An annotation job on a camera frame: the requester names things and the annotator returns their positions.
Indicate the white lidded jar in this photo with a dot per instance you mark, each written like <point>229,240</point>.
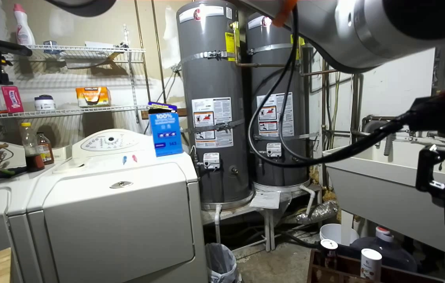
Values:
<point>45,104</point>

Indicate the white utility sink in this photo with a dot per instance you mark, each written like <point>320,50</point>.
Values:
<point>389,198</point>

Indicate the white trash bag bin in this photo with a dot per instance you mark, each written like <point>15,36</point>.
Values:
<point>221,261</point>

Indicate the white appliance top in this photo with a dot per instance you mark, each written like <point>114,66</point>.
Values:
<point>117,225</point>

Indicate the white plastic bucket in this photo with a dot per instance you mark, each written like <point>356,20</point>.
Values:
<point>337,233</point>

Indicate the gray wall pipes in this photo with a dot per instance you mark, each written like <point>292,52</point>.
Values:
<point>358,99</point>

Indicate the white heater stand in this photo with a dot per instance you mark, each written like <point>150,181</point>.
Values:
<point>271,198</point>

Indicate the blue detergent box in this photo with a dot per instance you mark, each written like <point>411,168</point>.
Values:
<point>166,134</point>

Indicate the orange package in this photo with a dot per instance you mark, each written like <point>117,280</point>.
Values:
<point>94,96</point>

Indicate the silver flexible duct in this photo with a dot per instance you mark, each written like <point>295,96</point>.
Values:
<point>318,212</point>

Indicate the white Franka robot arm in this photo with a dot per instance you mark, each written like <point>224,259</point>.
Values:
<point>369,25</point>

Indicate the pink card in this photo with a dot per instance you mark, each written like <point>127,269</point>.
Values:
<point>12,99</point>

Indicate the wooden hanger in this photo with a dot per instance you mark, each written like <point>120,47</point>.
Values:
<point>105,61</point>

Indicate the tall gray water heater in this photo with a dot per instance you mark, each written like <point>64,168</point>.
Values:
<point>211,72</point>

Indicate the yellow-capped clear bottle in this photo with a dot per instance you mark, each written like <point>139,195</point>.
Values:
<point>34,151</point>

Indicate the short gray water heater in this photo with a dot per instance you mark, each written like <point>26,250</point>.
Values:
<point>270,67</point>

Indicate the tall white cylinder can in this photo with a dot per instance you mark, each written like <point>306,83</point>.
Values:
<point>372,264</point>

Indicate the white spray bottle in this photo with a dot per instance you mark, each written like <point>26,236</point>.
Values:
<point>23,25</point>

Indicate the metal sink faucet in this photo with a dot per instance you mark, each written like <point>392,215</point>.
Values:
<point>377,123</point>

